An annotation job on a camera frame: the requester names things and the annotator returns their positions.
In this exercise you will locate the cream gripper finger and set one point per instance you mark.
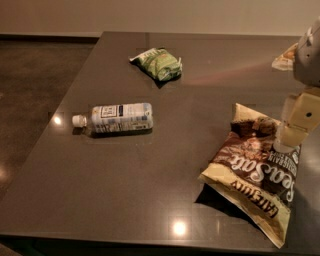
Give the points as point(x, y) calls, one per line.
point(300, 116)

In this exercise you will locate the brown Late July chip bag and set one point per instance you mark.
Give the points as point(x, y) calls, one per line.
point(252, 175)

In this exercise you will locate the small tan snack bag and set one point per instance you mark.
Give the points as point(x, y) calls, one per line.
point(285, 61)

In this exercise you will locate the green jalapeno chip bag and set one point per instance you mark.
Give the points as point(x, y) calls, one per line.
point(159, 64)

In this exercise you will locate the clear plastic water bottle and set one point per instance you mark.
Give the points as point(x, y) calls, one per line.
point(104, 119)

